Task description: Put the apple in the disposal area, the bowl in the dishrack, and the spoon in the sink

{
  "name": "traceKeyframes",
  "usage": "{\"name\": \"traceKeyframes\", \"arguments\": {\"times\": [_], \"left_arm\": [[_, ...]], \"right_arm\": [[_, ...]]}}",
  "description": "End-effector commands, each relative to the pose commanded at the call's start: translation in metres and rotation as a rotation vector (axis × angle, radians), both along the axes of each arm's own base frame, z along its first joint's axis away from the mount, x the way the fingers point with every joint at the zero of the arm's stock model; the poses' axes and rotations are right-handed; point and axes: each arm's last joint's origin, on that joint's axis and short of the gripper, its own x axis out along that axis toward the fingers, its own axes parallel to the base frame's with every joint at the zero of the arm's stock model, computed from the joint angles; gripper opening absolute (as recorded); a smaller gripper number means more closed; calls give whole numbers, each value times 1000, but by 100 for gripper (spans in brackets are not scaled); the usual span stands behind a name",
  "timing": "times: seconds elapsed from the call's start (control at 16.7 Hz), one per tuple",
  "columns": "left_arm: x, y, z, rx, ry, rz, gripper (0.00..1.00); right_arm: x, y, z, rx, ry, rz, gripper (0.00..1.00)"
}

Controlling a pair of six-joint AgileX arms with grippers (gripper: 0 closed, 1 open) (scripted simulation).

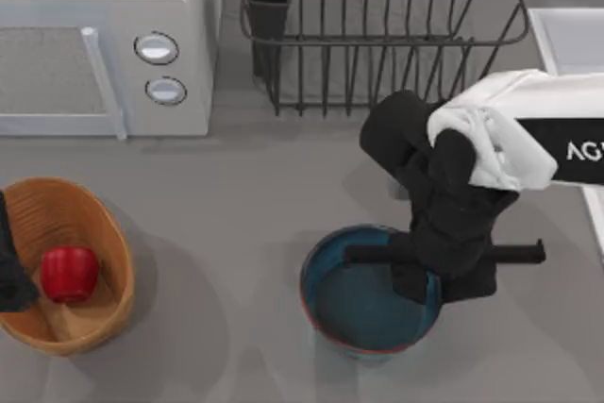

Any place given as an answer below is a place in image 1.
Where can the blue bowl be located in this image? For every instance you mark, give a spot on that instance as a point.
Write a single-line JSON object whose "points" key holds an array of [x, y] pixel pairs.
{"points": [[363, 308]]}

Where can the microwave oven door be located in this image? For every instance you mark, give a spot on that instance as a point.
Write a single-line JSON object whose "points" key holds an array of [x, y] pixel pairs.
{"points": [[42, 70]]}

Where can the red bell pepper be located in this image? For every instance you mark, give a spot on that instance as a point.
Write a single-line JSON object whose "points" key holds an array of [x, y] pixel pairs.
{"points": [[68, 273]]}

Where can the wooden basket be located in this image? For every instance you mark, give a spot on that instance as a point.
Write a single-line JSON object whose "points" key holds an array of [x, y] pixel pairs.
{"points": [[71, 205]]}

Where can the pale microwave oven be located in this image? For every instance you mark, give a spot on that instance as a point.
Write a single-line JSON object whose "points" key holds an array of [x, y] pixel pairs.
{"points": [[198, 44]]}

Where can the white sink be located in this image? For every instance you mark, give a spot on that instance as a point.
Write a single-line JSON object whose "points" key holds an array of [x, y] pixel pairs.
{"points": [[573, 39]]}

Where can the small round microwave knob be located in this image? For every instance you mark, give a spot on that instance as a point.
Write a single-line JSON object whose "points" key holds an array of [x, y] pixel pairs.
{"points": [[165, 91]]}

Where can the large round microwave knob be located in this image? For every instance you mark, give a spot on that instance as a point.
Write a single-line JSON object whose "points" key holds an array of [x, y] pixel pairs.
{"points": [[156, 48]]}

